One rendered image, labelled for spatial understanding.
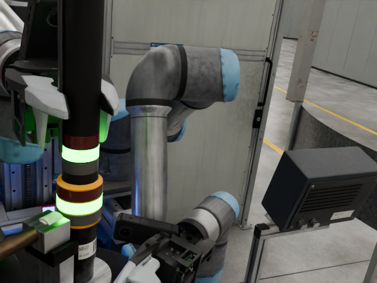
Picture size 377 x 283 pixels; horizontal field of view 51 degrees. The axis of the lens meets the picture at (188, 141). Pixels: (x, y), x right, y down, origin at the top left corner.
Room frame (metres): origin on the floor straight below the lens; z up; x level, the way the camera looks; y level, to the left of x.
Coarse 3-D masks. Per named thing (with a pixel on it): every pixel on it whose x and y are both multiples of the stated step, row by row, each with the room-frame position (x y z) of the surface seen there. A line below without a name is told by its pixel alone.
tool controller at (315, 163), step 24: (288, 168) 0.91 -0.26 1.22; (312, 168) 0.89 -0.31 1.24; (336, 168) 0.91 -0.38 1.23; (360, 168) 0.94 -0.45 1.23; (288, 192) 0.89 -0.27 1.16; (312, 192) 0.87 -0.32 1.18; (336, 192) 0.90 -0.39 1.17; (360, 192) 0.95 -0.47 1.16; (288, 216) 0.88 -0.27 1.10; (312, 216) 0.91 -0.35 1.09; (336, 216) 0.95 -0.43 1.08
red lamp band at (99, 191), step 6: (102, 186) 0.34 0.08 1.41; (60, 192) 0.32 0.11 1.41; (66, 192) 0.32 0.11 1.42; (72, 192) 0.32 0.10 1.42; (78, 192) 0.32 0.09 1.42; (84, 192) 0.32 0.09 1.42; (90, 192) 0.32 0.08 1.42; (96, 192) 0.33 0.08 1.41; (102, 192) 0.34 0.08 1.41; (66, 198) 0.32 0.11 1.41; (72, 198) 0.32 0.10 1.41; (78, 198) 0.32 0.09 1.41; (84, 198) 0.32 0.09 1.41; (90, 198) 0.32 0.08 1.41; (96, 198) 0.33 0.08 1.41
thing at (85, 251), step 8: (96, 224) 0.34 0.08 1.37; (72, 232) 0.32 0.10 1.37; (80, 232) 0.32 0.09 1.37; (88, 232) 0.33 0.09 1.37; (80, 240) 0.32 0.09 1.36; (88, 240) 0.33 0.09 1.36; (80, 248) 0.32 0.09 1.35; (88, 248) 0.33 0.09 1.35; (80, 256) 0.32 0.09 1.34; (88, 256) 0.33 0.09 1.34; (80, 264) 0.32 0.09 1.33; (88, 264) 0.33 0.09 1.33; (80, 272) 0.32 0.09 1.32; (88, 272) 0.33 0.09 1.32; (80, 280) 0.32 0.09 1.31; (88, 280) 0.33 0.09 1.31
